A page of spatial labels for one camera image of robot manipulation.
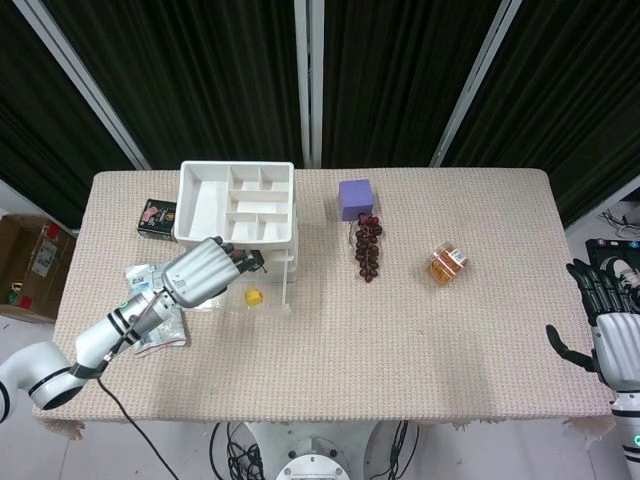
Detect orange wrapped snack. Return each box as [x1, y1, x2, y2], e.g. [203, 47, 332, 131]
[425, 242, 470, 288]

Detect black snack box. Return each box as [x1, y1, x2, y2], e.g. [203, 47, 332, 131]
[136, 197, 179, 244]

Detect white frame post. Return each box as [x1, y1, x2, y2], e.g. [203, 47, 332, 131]
[11, 0, 152, 172]
[293, 0, 327, 170]
[428, 0, 532, 170]

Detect black base cable bundle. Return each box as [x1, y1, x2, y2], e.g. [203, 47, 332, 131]
[208, 422, 265, 480]
[368, 421, 420, 480]

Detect dark red grape bunch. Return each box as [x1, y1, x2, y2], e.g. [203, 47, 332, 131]
[346, 211, 384, 285]

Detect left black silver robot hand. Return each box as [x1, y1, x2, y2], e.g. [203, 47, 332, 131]
[159, 235, 255, 310]

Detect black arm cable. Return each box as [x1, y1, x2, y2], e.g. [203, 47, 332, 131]
[96, 372, 177, 480]

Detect thin floor cables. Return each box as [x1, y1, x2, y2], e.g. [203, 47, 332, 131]
[598, 208, 640, 239]

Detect cardboard box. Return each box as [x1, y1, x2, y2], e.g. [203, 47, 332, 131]
[0, 213, 79, 325]

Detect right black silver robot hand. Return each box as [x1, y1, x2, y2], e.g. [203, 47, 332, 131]
[545, 258, 640, 389]

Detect black curtain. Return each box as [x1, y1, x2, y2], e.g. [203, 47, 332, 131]
[0, 0, 140, 229]
[42, 0, 307, 171]
[441, 0, 640, 230]
[321, 0, 502, 170]

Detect beige woven tablecloth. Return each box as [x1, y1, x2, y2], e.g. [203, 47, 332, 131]
[31, 168, 619, 442]

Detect white plastic drawer cabinet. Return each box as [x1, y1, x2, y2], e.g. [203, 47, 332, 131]
[173, 159, 301, 287]

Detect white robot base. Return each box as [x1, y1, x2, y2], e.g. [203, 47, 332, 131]
[243, 421, 387, 480]

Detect purple cube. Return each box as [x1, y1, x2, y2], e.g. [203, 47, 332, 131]
[337, 178, 377, 223]

